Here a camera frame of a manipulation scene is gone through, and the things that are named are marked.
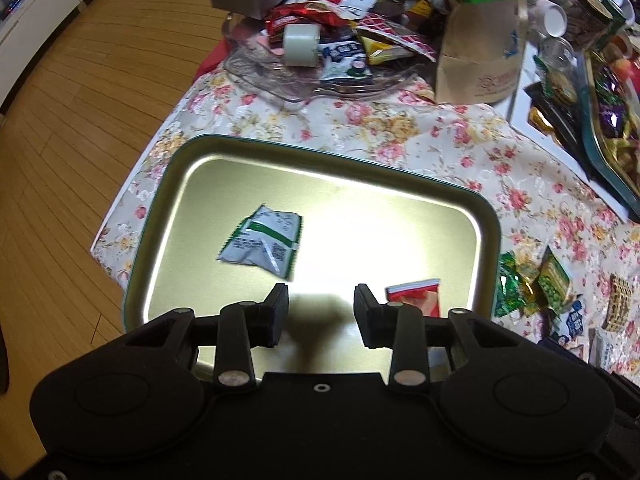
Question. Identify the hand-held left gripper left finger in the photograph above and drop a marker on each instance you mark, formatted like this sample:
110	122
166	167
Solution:
275	316

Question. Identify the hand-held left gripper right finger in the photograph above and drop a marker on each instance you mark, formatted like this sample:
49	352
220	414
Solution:
365	316

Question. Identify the red snack packet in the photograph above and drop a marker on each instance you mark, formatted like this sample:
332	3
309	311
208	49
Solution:
415	297

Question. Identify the white green snack packet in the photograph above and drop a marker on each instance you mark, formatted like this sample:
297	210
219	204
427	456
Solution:
260	240

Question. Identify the metal tray with green rim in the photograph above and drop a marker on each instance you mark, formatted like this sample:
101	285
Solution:
375	220

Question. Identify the blue white snack packet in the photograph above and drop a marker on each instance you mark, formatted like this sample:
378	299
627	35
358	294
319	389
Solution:
572	322

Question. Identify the white snack packet dark print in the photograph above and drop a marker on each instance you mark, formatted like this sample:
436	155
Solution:
606	350

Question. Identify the brown patterned snack packet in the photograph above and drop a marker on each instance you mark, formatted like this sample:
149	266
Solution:
617	302

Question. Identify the green wrapped candy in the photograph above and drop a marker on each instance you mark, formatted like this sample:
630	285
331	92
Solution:
507	285

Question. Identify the gold wrapped candy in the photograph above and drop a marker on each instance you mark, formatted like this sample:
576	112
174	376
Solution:
529	275

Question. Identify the floral tablecloth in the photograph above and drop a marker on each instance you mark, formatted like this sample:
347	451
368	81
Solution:
400	135

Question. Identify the green pea snack packet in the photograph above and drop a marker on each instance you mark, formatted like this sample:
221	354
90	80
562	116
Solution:
554	280

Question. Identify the clear glass plate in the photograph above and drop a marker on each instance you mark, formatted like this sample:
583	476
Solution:
270	77

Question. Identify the white packet with cartoon print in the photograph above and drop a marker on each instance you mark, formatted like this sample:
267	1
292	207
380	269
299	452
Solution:
345	60

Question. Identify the white rectangular tray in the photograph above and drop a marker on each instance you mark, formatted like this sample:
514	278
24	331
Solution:
525	110

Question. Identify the white tape roll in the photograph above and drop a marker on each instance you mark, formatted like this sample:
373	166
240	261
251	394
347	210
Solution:
300	45

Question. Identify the green tin tray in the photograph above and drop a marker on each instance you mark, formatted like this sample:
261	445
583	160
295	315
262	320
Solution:
597	160

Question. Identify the pile of mixed snack packets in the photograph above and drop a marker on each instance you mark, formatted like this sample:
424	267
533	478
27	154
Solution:
390	30

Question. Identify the brown paper bag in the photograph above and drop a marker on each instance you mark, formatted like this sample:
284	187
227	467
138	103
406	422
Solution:
475	50

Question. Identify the clear glass jar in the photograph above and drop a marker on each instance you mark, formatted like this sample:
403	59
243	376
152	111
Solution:
557	60

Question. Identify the white paper cup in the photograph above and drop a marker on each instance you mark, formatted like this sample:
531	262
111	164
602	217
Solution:
552	17

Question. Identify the white cabinet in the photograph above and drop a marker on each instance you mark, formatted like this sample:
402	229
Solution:
50	20

